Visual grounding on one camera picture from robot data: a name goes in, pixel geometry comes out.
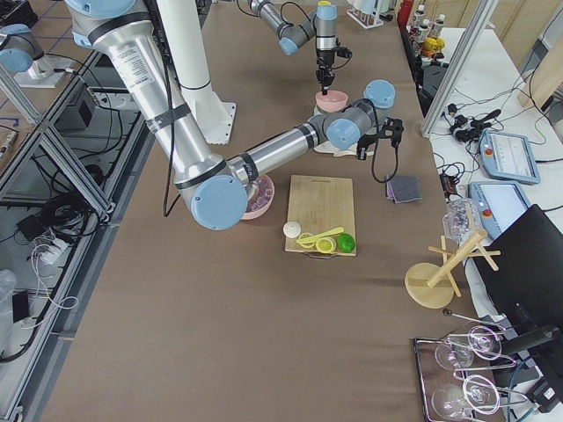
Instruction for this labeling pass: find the yellow plastic knife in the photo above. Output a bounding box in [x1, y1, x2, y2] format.
[311, 226, 344, 241]

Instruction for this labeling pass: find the wire glass rack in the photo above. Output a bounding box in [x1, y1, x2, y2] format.
[413, 316, 537, 421]

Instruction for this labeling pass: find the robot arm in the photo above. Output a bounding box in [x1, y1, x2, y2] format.
[67, 1, 394, 230]
[248, 0, 340, 96]

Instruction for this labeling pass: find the black monitor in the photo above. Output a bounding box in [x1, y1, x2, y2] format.
[472, 205, 562, 328]

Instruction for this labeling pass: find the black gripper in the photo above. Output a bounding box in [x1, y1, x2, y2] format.
[316, 47, 337, 96]
[355, 131, 383, 161]

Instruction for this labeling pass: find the grey folded cloth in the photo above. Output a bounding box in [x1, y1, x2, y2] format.
[385, 175, 422, 203]

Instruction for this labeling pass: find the blue teach pendant far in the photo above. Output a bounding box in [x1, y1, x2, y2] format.
[479, 129, 541, 185]

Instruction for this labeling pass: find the cream rabbit tray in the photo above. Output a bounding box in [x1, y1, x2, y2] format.
[311, 107, 376, 150]

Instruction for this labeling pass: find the small pink bowl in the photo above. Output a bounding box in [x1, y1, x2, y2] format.
[315, 90, 348, 113]

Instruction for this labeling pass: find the clear glass cup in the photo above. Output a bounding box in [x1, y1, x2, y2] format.
[442, 198, 482, 244]

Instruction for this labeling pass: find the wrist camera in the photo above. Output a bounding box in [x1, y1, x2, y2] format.
[336, 47, 353, 59]
[381, 117, 404, 149]

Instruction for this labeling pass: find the wooden cup rack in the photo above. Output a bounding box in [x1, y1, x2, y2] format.
[405, 203, 501, 309]

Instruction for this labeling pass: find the white toy bun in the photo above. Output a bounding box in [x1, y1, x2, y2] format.
[282, 222, 302, 239]

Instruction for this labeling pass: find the large pink ice bowl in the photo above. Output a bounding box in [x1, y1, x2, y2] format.
[242, 175, 275, 220]

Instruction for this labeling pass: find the wine glass lower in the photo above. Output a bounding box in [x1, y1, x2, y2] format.
[431, 375, 501, 421]

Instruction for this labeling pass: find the green toy lime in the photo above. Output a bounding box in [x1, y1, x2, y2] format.
[337, 233, 356, 253]

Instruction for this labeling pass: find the wine glass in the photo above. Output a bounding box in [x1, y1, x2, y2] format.
[435, 325, 501, 371]
[431, 375, 501, 421]

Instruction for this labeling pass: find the blue teach pendant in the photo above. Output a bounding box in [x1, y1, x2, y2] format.
[479, 129, 541, 185]
[468, 180, 531, 240]

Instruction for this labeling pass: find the blue teach pendant near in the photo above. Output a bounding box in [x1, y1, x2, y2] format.
[468, 180, 531, 240]

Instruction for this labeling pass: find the upper lemon slice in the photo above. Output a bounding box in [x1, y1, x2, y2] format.
[315, 236, 337, 254]

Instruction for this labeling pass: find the wine glass upper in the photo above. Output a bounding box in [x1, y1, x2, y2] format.
[435, 325, 501, 371]

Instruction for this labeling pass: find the lemon slice under knife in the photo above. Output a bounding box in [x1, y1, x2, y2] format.
[296, 232, 316, 249]

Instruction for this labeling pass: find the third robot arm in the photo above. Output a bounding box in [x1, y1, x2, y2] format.
[1, 24, 62, 89]

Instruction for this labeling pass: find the purple cloth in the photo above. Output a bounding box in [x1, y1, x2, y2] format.
[386, 183, 396, 202]

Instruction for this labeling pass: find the metal board handle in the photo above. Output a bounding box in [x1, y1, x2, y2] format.
[304, 251, 339, 259]

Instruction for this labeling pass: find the wooden cutting board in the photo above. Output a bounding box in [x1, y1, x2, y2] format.
[287, 175, 357, 241]

